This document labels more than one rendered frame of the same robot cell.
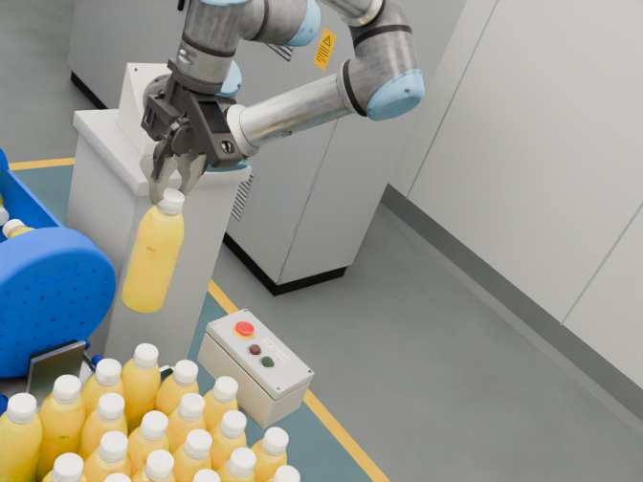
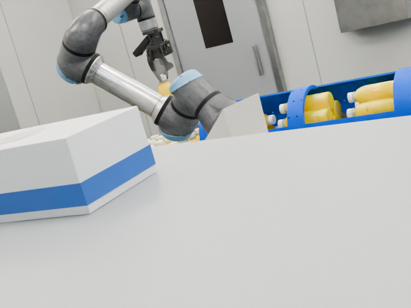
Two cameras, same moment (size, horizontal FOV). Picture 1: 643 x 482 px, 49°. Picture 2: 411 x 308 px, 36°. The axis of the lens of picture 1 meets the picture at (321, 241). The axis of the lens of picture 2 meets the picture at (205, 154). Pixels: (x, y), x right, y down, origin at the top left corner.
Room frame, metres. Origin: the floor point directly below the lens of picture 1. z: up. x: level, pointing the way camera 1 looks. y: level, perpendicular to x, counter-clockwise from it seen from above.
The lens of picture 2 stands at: (3.59, 0.43, 1.59)
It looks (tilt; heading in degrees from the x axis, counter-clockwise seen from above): 12 degrees down; 182
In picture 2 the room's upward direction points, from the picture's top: 15 degrees counter-clockwise
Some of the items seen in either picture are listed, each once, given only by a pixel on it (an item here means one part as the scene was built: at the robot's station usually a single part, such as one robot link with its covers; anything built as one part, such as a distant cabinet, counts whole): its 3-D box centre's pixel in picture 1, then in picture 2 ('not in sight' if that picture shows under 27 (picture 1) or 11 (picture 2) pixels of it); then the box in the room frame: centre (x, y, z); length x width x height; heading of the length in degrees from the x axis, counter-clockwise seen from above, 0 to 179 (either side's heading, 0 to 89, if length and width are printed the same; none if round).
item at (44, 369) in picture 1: (53, 373); not in sight; (0.86, 0.36, 0.99); 0.10 x 0.02 x 0.12; 149
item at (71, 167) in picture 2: not in sight; (29, 169); (2.91, 0.22, 1.48); 0.24 x 0.12 x 0.08; 61
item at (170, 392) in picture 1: (173, 412); not in sight; (0.87, 0.13, 1.00); 0.07 x 0.07 x 0.19
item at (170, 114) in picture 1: (185, 108); (156, 43); (0.93, 0.26, 1.54); 0.09 x 0.08 x 0.12; 56
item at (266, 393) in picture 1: (254, 365); not in sight; (1.00, 0.03, 1.05); 0.20 x 0.10 x 0.10; 59
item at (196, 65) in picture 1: (202, 60); (148, 25); (0.92, 0.25, 1.62); 0.08 x 0.08 x 0.05
